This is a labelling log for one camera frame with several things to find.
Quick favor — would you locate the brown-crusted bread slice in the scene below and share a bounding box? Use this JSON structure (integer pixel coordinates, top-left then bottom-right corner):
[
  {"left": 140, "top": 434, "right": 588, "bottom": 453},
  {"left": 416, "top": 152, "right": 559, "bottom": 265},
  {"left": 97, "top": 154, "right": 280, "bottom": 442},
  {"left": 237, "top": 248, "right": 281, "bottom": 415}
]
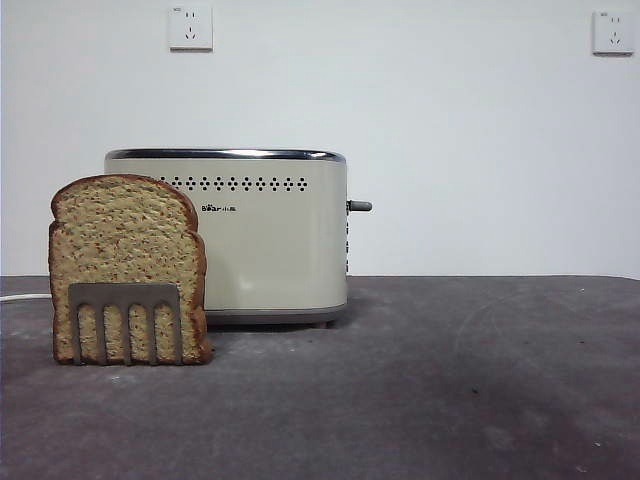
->
[{"left": 48, "top": 173, "right": 213, "bottom": 366}]

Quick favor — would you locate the cream two-slot toaster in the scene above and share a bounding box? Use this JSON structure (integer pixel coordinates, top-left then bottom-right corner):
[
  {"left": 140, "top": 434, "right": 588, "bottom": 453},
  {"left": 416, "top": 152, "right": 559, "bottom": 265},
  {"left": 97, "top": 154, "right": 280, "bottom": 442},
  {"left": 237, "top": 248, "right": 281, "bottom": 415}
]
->
[{"left": 103, "top": 147, "right": 350, "bottom": 330}]

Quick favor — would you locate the stainless steel toast rack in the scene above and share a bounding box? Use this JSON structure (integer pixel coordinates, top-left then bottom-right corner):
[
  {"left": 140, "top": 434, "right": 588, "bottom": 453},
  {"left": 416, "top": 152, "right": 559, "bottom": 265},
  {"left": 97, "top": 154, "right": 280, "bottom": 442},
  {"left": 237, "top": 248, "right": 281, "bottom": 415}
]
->
[{"left": 67, "top": 282, "right": 183, "bottom": 366}]

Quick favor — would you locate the white wall socket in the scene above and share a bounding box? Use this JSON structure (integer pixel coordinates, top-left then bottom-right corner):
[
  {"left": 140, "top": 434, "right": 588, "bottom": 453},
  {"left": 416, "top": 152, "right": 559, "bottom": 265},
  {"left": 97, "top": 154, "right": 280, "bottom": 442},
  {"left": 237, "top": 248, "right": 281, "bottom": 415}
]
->
[
  {"left": 168, "top": 5, "right": 214, "bottom": 53},
  {"left": 591, "top": 10, "right": 635, "bottom": 57}
]

